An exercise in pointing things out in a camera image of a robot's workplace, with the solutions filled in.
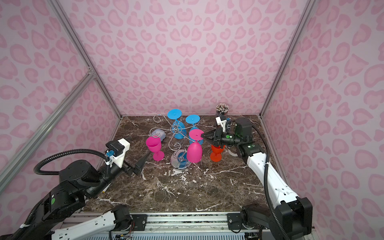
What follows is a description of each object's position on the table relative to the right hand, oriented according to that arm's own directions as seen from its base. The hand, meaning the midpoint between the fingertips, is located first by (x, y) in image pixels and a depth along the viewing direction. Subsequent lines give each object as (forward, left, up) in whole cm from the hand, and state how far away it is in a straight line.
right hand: (203, 136), depth 67 cm
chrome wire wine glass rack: (+5, +16, -32) cm, 36 cm away
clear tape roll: (+11, -18, -32) cm, 38 cm away
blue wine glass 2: (+12, +5, -2) cm, 14 cm away
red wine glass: (+9, -8, -31) cm, 33 cm away
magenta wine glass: (+6, +28, -16) cm, 33 cm away
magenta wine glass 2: (-1, +4, -11) cm, 12 cm away
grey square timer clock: (+26, +32, -31) cm, 51 cm away
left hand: (-10, +24, +10) cm, 27 cm away
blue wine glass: (+6, +12, -1) cm, 13 cm away
